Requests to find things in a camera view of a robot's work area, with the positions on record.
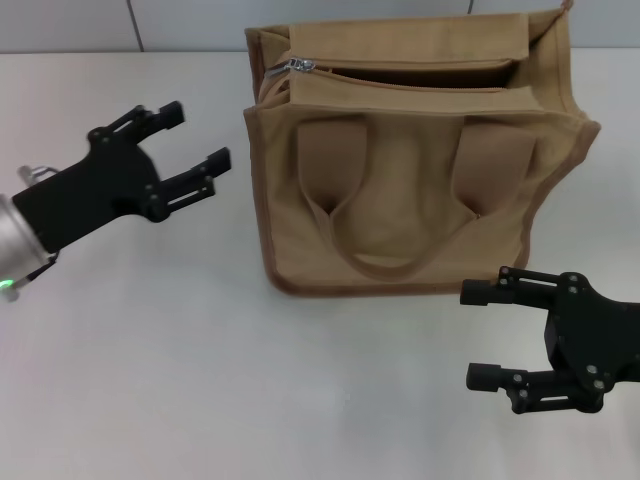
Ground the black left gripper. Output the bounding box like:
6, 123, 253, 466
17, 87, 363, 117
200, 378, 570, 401
10, 100, 233, 252

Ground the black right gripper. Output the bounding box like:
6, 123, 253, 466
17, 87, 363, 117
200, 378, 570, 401
459, 265, 640, 416

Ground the khaki canvas food bag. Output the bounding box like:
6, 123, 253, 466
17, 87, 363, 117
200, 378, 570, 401
242, 0, 601, 301

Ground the silver left wrist cable plug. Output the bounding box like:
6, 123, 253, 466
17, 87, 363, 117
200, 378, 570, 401
17, 163, 57, 187

